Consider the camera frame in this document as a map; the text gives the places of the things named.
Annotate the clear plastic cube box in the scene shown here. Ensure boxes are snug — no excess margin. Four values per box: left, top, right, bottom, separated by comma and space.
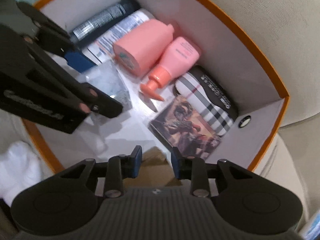
82, 60, 132, 111

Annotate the pink pump lotion bottle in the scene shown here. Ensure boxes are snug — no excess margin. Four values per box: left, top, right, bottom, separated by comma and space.
140, 36, 201, 101

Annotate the black spray can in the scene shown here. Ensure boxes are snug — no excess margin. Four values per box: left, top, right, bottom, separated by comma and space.
70, 0, 141, 48

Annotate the light blue packet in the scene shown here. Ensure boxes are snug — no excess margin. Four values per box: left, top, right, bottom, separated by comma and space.
299, 210, 320, 240

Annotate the white labelled can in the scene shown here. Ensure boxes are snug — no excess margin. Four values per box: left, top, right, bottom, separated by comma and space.
82, 9, 155, 65

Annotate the orange storage box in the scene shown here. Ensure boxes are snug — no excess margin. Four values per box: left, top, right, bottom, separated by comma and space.
22, 0, 289, 173

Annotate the beige sofa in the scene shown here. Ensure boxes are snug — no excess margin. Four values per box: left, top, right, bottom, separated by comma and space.
0, 0, 320, 240

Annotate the brown cardboard box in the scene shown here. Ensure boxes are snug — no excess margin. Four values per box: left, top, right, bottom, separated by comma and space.
123, 147, 182, 188

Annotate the white cloth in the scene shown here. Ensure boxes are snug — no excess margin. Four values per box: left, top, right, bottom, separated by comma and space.
1, 141, 54, 206

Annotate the illustrated card box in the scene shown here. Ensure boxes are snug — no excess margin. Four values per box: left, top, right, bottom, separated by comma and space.
150, 95, 221, 159

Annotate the black plaid pouch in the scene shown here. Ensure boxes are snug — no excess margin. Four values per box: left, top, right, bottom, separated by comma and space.
175, 65, 239, 137

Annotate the pink cylindrical bottle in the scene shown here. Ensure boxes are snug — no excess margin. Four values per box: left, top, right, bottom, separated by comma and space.
113, 18, 175, 76

